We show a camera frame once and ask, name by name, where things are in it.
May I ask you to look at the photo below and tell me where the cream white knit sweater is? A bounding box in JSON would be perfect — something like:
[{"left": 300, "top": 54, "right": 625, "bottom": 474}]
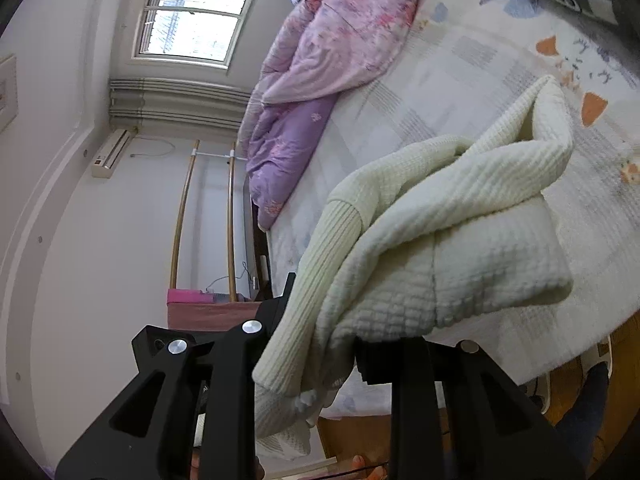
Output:
[{"left": 253, "top": 76, "right": 574, "bottom": 451}]

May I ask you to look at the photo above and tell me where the lower wooden ballet bar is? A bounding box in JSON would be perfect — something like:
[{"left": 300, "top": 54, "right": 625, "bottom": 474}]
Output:
[{"left": 227, "top": 142, "right": 238, "bottom": 302}]

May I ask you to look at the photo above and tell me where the wooden ballet bar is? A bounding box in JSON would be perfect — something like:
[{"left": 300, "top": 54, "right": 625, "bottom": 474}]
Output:
[
  {"left": 169, "top": 140, "right": 201, "bottom": 289},
  {"left": 227, "top": 142, "right": 238, "bottom": 302}
]

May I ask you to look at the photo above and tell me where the upper wooden ballet bar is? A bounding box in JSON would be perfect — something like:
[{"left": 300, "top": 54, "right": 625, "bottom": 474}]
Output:
[{"left": 169, "top": 140, "right": 201, "bottom": 289}]

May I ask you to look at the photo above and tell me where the grey striped left curtain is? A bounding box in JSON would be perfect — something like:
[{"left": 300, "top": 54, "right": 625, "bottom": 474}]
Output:
[{"left": 110, "top": 77, "right": 250, "bottom": 136}]

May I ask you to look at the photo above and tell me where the white patterned bed sheet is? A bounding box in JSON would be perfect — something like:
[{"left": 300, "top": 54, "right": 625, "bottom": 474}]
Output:
[{"left": 268, "top": 0, "right": 639, "bottom": 382}]

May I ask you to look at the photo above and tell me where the purple floral comforter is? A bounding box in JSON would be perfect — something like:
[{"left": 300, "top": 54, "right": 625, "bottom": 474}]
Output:
[{"left": 238, "top": 0, "right": 419, "bottom": 231}]

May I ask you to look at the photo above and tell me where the white wall air conditioner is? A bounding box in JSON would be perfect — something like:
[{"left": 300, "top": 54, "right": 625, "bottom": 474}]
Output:
[{"left": 91, "top": 127, "right": 138, "bottom": 179}]

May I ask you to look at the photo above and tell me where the window with white frame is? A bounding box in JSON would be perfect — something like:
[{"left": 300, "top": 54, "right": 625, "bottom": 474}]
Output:
[{"left": 134, "top": 0, "right": 253, "bottom": 70}]

